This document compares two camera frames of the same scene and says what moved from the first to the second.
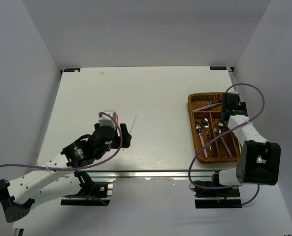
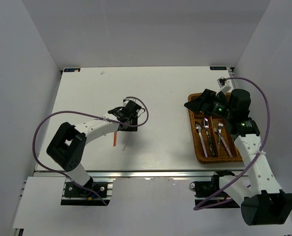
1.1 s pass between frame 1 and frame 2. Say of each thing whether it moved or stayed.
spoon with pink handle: stayed
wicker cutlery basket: stayed
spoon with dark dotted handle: stayed
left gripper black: moved
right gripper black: moved
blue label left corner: stayed
